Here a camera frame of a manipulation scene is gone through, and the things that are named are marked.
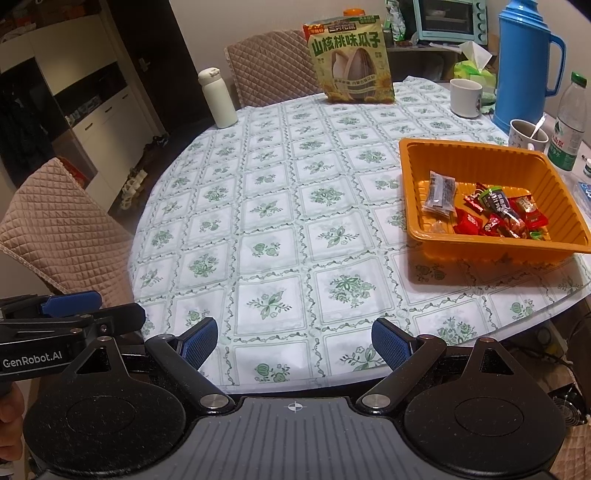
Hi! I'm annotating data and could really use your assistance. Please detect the white and dark cabinet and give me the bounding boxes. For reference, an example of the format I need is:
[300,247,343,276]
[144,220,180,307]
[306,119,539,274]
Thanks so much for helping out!
[0,0,167,213]

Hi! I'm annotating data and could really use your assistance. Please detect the quilted beige chair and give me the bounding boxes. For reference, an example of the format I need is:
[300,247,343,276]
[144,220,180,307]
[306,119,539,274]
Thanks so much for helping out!
[0,157,136,303]

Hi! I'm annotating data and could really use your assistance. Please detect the green tissue box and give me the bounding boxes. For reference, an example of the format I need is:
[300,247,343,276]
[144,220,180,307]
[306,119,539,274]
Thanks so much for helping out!
[454,41,497,88]

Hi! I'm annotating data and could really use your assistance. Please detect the person's left hand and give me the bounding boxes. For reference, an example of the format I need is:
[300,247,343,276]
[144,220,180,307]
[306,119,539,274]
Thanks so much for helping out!
[0,383,25,462]

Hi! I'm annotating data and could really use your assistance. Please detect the clear packet with dark contents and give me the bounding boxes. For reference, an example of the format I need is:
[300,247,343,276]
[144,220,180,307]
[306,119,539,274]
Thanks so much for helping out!
[424,171,458,216]

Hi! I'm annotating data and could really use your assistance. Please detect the white insulated bottle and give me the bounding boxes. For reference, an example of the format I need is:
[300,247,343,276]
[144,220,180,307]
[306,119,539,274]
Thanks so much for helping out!
[198,67,238,129]

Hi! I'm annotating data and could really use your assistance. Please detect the white mug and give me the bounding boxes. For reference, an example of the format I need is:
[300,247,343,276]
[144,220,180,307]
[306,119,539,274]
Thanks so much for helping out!
[450,78,483,117]

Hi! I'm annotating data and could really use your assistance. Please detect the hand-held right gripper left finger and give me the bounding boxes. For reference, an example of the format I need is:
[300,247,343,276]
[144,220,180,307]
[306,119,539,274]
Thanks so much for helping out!
[60,318,236,415]

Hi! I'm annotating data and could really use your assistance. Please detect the orange plastic tray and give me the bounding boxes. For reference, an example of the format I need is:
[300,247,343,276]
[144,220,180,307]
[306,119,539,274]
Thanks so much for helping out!
[398,137,591,261]

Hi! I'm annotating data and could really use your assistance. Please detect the white slippers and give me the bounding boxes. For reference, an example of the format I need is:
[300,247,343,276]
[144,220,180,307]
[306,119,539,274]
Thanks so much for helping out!
[121,168,149,206]

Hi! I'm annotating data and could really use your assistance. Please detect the light blue toaster oven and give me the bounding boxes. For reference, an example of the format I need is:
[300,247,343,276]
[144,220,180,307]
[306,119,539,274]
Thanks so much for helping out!
[412,0,488,45]

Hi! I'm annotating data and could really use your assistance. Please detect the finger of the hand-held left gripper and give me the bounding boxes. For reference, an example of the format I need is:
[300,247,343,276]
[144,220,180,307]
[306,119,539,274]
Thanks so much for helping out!
[0,292,102,319]
[0,302,146,342]

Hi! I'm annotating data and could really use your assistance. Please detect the bright red candy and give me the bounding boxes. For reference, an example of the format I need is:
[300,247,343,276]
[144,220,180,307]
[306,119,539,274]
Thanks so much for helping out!
[515,196,550,232]

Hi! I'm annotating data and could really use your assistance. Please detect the green snack packet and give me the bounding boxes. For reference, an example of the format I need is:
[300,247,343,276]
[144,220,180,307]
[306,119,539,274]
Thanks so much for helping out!
[478,185,527,239]

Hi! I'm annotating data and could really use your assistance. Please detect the blue thermos jug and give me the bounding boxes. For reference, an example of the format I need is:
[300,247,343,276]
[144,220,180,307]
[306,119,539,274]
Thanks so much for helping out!
[492,0,566,134]

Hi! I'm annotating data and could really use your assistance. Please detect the plastic water bottle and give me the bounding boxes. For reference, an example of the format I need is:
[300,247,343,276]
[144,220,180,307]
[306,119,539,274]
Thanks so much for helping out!
[547,71,589,171]

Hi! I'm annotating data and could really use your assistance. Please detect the quilted chair back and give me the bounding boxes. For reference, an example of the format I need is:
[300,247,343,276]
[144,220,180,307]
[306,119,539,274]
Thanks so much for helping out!
[225,30,324,110]

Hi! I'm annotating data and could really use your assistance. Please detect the wooden side shelf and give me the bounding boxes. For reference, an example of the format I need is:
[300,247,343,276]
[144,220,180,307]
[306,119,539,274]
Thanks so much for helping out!
[388,41,462,84]

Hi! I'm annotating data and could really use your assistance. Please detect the green snack bag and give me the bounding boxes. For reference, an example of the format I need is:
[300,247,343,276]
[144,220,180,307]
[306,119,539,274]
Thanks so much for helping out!
[385,0,407,42]

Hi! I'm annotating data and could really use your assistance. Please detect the red candy with white symbol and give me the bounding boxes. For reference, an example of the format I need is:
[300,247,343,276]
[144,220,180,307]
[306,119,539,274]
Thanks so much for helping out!
[455,208,483,236]

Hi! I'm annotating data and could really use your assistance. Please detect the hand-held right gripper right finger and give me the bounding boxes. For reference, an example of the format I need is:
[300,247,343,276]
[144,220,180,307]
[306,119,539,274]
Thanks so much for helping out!
[355,318,532,415]

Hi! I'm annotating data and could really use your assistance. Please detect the black fan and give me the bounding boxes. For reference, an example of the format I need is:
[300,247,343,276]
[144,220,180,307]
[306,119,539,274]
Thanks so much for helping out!
[549,385,591,429]

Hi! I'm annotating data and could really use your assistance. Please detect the sunflower seed bag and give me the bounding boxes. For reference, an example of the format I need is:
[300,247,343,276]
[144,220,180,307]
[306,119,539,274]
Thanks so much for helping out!
[302,13,395,104]

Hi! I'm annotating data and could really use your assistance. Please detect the patterned white cup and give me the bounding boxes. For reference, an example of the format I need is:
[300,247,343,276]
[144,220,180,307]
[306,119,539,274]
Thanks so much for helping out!
[509,119,549,151]

